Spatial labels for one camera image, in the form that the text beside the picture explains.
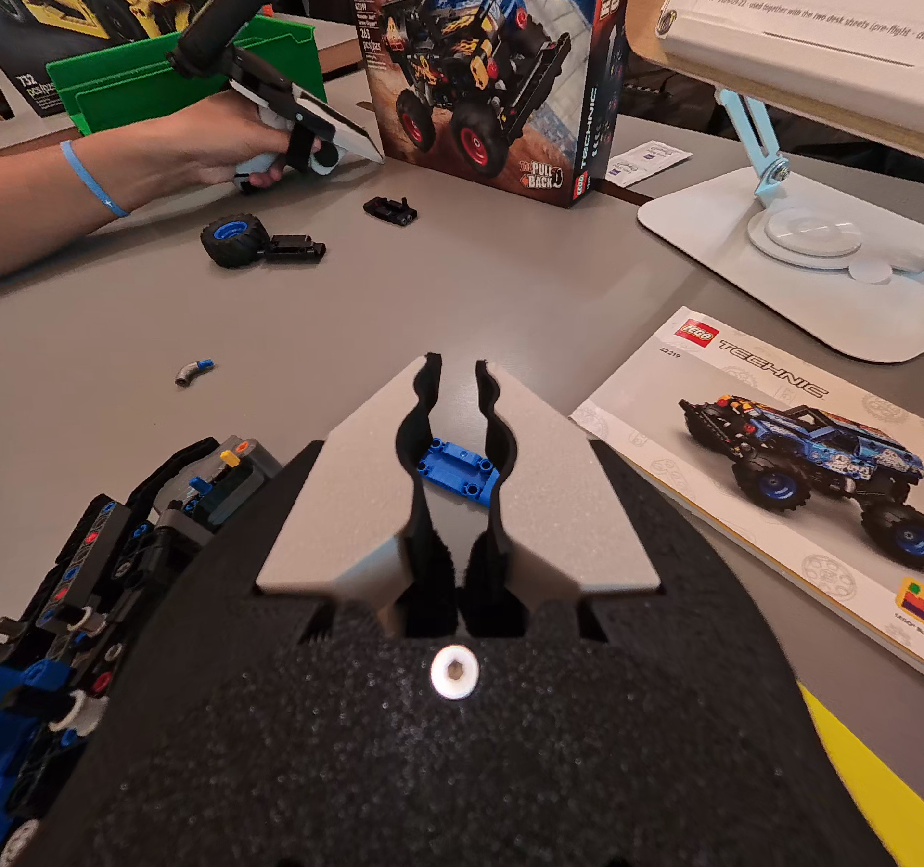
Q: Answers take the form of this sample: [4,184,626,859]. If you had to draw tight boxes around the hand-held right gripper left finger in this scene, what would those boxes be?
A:
[256,353,443,637]

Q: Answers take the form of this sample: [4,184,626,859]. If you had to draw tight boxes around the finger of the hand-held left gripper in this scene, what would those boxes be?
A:
[291,83,385,164]

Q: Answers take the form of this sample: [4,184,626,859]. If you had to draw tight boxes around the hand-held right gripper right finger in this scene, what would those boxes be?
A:
[475,358,661,615]

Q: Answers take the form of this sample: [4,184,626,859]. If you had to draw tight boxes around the blue brick piece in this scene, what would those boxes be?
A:
[417,437,501,508]

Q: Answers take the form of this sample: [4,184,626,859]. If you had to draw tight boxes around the black tyre blue hub wheel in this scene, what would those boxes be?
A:
[201,213,271,270]

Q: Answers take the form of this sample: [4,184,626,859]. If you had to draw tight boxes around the blue black toy brick truck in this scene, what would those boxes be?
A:
[0,434,284,867]

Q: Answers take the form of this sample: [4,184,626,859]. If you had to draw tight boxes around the person's left forearm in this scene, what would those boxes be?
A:
[0,98,210,279]

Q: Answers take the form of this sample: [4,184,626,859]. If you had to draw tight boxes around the red wheeled truck set box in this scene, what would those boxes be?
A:
[343,0,651,209]

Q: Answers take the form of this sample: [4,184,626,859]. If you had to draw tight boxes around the person's left hand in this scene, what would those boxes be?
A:
[180,91,322,191]

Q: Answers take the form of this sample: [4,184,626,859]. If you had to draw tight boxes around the black brick piece red pins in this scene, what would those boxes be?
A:
[363,195,418,227]

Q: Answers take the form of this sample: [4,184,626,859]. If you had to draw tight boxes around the green plastic bin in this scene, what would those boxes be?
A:
[47,11,326,137]

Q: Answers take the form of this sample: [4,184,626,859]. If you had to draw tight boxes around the truck building instruction booklet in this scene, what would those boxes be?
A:
[570,306,924,674]

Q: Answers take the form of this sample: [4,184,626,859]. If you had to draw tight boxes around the blue wristband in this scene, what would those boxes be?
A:
[60,139,131,220]

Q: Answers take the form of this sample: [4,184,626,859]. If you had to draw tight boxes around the small white leaflet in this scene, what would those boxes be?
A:
[606,139,694,189]

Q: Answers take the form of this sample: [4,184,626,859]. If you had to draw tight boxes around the instruction poster board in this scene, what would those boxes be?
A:
[624,0,924,160]

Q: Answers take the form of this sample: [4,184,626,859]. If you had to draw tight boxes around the yellow sticky note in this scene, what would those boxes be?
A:
[797,683,924,867]

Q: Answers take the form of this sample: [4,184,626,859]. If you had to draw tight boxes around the white printed instruction sheet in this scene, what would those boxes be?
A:
[655,0,924,116]

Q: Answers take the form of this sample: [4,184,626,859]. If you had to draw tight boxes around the black brick frame piece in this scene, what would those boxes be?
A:
[266,233,327,263]

